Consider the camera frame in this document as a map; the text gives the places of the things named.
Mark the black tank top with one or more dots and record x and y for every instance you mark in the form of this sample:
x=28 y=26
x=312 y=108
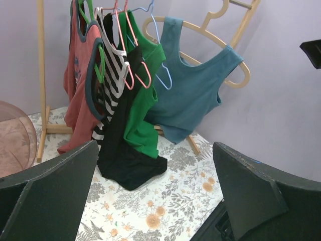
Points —
x=128 y=153

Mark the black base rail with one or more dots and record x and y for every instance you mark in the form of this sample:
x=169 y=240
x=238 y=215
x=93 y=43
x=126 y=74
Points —
x=217 y=226

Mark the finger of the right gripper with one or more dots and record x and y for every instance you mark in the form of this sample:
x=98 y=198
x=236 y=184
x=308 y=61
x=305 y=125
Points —
x=313 y=51

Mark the black white striped top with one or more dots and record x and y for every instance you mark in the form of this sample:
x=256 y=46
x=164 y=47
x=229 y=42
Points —
x=116 y=65

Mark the wooden clothes rack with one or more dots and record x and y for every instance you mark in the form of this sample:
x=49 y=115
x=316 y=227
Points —
x=48 y=128

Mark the floral tablecloth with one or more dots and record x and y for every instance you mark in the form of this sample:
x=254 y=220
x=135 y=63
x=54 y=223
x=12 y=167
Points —
x=172 y=206

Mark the blue tank top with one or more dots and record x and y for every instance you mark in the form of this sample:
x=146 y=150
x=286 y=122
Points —
x=185 y=93

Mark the green tank top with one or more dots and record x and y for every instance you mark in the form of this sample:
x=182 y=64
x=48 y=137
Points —
x=138 y=133

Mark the pink plastic basin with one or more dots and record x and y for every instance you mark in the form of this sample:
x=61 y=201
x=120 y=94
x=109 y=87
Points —
x=18 y=140

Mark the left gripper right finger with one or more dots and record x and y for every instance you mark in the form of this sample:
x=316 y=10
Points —
x=265 y=203

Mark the green hanger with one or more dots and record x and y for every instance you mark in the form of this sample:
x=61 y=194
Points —
x=92 y=30

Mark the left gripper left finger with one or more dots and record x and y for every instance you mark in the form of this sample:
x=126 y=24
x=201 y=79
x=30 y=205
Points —
x=46 y=201

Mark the red tank top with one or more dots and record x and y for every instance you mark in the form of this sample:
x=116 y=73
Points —
x=80 y=68

